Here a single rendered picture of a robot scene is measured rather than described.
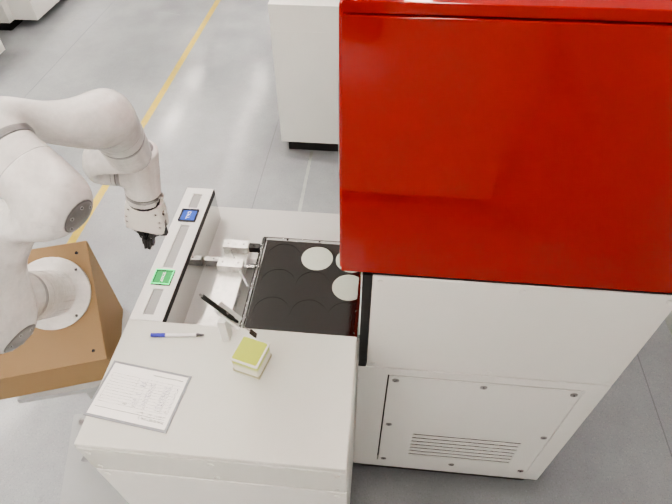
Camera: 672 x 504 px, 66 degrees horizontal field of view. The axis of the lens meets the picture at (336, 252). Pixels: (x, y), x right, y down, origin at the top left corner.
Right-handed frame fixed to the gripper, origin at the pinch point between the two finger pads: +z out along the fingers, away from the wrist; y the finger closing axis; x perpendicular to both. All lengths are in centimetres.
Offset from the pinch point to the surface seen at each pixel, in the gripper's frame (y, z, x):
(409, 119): -53, -64, 15
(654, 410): -204, 72, -22
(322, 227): -47, 20, -38
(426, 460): -102, 74, 16
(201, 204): -5.7, 14.7, -31.5
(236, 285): -23.6, 19.0, -5.0
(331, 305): -53, 11, 1
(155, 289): -2.3, 15.6, 4.4
